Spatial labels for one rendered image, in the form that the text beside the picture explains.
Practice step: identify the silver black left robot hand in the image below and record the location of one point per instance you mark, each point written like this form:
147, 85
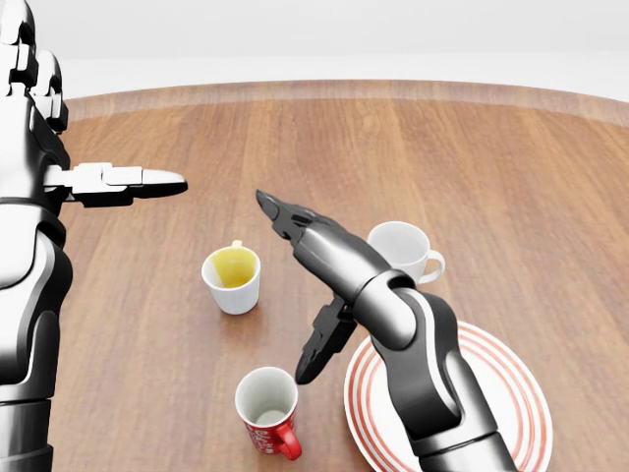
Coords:
29, 162

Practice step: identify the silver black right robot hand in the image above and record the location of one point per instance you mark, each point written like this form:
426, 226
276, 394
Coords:
334, 255

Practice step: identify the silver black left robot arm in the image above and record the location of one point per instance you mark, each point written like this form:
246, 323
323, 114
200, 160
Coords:
29, 305

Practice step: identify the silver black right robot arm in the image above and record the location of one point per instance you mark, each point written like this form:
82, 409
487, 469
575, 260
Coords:
432, 354

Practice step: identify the plain white mug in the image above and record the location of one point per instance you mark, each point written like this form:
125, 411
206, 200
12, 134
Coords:
400, 246

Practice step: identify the white mug with yellow inside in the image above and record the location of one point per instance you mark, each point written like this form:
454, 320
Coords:
231, 290

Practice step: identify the red mug with white print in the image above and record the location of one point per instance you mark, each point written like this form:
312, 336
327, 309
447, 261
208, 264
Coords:
268, 432

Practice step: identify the white plate with red rings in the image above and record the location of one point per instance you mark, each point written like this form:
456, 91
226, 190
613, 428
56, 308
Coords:
511, 393

